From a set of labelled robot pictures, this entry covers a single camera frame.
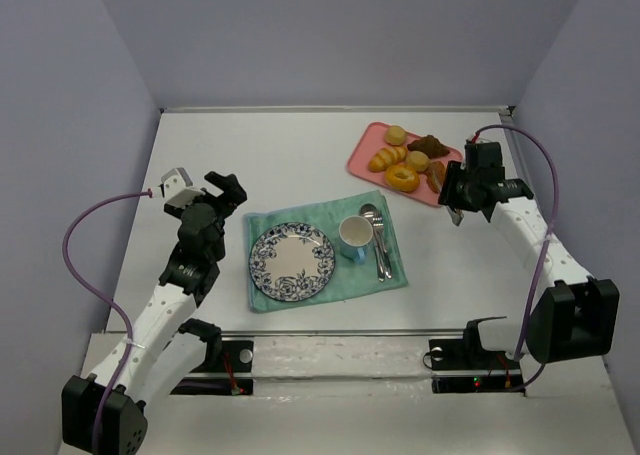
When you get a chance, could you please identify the stainless steel tongs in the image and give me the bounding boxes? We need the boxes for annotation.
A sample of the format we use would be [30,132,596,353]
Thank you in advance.
[447,207,464,226]

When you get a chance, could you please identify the orange-brown pastry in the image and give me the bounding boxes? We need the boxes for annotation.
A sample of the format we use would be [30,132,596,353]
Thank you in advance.
[424,161,446,194]

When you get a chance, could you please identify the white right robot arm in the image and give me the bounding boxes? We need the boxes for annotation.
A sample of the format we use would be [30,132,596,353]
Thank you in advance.
[439,142,620,364]

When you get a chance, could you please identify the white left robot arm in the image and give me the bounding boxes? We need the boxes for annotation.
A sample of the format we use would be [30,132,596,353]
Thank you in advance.
[61,167,247,454]

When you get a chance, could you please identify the striped yellow bread roll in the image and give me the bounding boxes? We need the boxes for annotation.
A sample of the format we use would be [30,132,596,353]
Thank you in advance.
[367,146,408,173]

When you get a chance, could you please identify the round beige bun near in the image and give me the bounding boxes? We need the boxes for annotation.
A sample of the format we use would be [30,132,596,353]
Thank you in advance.
[405,151,431,173]

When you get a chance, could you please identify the round beige bun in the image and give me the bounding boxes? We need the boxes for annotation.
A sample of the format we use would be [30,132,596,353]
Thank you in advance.
[384,125,407,146]
[405,151,431,173]

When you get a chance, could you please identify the dark chocolate croissant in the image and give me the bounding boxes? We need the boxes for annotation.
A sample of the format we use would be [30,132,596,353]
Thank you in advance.
[407,135,450,159]

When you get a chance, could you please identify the silver fork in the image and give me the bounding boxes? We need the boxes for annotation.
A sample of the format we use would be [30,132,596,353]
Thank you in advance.
[373,211,393,279]

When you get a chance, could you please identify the round beige bun far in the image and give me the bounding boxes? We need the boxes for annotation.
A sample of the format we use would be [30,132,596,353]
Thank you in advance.
[384,125,407,146]

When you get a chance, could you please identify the silver spoon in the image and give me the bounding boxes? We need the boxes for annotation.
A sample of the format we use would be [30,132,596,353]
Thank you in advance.
[359,204,386,282]

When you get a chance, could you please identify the blue floral ceramic plate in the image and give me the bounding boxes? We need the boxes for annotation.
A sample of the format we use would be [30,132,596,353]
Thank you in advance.
[248,222,336,303]

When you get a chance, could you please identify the light blue mug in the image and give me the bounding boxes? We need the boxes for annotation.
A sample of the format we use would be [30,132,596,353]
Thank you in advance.
[339,216,373,264]

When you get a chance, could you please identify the green cloth napkin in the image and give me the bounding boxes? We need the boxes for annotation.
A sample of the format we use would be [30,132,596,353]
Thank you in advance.
[244,190,408,314]

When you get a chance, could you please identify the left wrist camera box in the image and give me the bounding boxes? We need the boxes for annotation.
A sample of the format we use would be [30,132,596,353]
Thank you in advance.
[148,167,204,210]

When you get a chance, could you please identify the yellow ring donut bread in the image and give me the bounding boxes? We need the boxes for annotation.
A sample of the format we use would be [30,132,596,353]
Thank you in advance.
[384,165,420,193]

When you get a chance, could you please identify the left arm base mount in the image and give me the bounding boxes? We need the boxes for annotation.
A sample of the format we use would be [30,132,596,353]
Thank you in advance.
[171,338,254,396]

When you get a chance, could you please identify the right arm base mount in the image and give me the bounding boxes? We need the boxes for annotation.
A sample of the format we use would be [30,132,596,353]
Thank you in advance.
[422,317,526,394]

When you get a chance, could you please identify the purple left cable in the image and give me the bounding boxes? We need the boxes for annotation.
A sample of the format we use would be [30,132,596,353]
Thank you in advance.
[60,190,156,454]

